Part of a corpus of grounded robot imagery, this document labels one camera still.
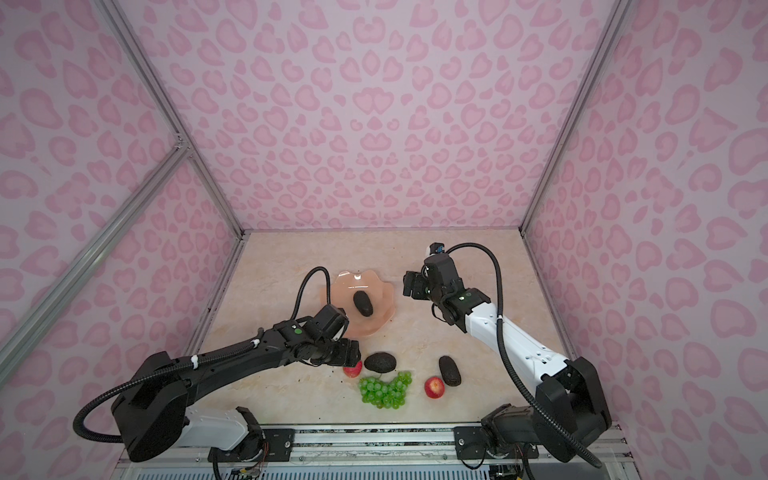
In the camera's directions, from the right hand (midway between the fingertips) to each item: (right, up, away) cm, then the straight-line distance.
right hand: (417, 276), depth 83 cm
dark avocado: (-16, -9, +12) cm, 22 cm away
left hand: (-18, -21, 0) cm, 28 cm away
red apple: (-17, -26, -1) cm, 31 cm away
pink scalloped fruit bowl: (-11, -6, +16) cm, 20 cm away
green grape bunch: (-9, -30, -7) cm, 32 cm away
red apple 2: (+4, -29, -5) cm, 30 cm away
